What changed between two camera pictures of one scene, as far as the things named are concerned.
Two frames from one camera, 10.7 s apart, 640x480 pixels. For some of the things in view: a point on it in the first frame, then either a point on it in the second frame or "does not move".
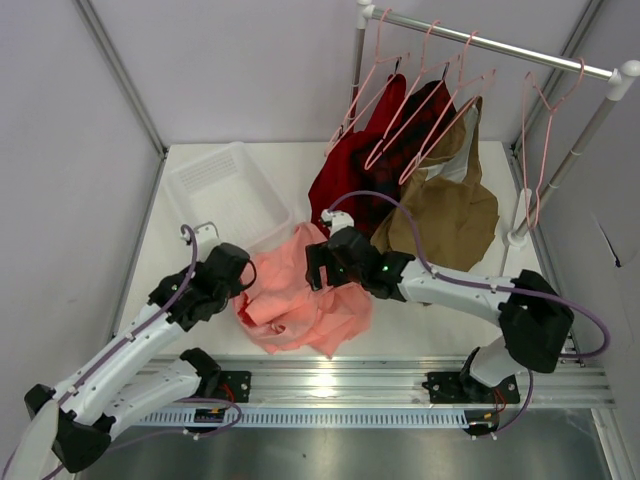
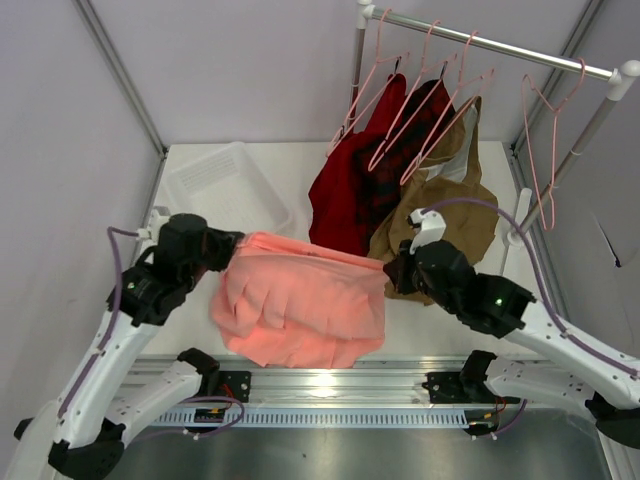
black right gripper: [320, 265] → [398, 273]
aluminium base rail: [403, 381] does not move
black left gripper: [232, 288] → [228, 247]
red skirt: [334, 198] does not move
